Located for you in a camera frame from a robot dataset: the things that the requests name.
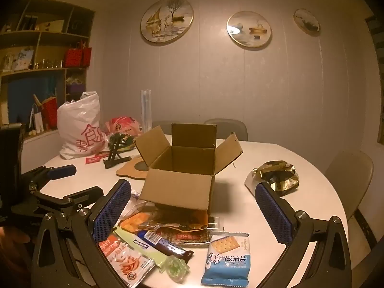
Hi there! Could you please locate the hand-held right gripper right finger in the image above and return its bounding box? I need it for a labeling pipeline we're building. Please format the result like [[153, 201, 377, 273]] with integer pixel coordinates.
[[254, 181, 352, 288]]

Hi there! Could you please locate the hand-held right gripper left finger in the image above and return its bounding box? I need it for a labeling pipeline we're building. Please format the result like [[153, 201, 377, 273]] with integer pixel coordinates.
[[31, 179, 132, 288]]

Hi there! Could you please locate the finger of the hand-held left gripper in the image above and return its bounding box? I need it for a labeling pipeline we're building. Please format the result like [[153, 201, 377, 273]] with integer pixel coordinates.
[[20, 164, 77, 192], [31, 186, 104, 226]]

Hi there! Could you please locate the long green packet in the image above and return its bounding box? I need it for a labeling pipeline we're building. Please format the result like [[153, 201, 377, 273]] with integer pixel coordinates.
[[112, 226, 167, 272]]

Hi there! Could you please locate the cardboard box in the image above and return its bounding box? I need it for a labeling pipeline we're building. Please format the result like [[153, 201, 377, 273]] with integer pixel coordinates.
[[133, 123, 243, 220]]

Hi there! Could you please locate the clear jelly cup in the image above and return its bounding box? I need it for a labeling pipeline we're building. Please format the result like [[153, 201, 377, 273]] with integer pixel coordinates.
[[160, 255, 190, 282]]

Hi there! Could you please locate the white snack packet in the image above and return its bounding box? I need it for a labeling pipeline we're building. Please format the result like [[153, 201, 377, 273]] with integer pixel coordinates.
[[120, 190, 155, 219]]

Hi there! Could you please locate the gold foil bag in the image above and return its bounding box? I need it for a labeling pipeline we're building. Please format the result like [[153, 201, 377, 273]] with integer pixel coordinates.
[[244, 160, 300, 198]]

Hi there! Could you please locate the white paper bag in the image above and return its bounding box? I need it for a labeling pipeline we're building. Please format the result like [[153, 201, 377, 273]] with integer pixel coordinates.
[[30, 103, 45, 132]]

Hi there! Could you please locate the orange red snack packet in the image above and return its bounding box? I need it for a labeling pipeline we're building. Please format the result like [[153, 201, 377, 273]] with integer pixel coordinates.
[[98, 234, 156, 282]]

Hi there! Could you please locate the black phone stand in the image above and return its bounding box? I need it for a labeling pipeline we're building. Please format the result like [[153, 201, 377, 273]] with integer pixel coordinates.
[[103, 138, 132, 168]]

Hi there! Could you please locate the brown wooden mat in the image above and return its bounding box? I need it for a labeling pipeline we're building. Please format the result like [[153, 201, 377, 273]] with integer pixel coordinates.
[[116, 155, 150, 180]]

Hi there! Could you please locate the white plastic bag red print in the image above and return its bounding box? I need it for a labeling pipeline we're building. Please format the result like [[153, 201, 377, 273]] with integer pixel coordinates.
[[57, 91, 108, 160]]

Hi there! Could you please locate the dark blue candy bar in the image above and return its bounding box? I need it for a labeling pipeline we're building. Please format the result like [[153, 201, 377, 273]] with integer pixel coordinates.
[[136, 229, 195, 261]]

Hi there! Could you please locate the red paper bag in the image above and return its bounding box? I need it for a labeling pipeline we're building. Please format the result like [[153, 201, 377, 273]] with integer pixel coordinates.
[[42, 96, 58, 131]]

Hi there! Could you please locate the clear plastic wrapper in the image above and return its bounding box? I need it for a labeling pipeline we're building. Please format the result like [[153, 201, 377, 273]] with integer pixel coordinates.
[[207, 216, 224, 231]]

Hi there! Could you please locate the green snack bag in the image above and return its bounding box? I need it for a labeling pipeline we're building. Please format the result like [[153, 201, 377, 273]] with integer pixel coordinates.
[[108, 133, 138, 152]]

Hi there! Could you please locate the blue cracker packet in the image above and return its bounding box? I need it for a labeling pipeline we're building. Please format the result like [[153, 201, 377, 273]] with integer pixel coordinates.
[[200, 232, 250, 286]]

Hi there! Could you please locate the brown snack packet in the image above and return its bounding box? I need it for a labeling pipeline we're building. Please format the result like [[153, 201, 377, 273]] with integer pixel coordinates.
[[154, 210, 210, 248]]

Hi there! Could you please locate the pink red snack bag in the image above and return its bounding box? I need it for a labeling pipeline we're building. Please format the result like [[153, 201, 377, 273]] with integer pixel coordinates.
[[105, 116, 144, 140]]

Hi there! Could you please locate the grey chair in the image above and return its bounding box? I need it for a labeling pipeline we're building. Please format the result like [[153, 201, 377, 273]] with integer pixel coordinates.
[[325, 150, 374, 222], [204, 119, 249, 141]]

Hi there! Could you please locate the clear plastic tube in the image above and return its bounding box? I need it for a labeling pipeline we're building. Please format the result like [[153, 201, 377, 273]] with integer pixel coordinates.
[[140, 89, 153, 132]]

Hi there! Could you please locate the red gift bag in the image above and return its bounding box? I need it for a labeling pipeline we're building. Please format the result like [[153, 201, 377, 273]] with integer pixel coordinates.
[[64, 46, 84, 68], [82, 40, 92, 67]]

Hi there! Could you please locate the wooden shelf unit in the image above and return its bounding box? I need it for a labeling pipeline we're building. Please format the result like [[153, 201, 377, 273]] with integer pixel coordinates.
[[0, 0, 96, 144]]

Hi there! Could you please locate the large round wall plate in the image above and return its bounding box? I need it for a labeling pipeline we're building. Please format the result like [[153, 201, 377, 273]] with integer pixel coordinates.
[[140, 0, 194, 46]]

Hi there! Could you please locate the medium round wall plate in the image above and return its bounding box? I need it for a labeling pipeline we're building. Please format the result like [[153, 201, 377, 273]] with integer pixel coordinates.
[[226, 11, 272, 48]]

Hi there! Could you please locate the small round wall plate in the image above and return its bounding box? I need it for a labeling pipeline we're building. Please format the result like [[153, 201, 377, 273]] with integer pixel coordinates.
[[293, 8, 320, 35]]

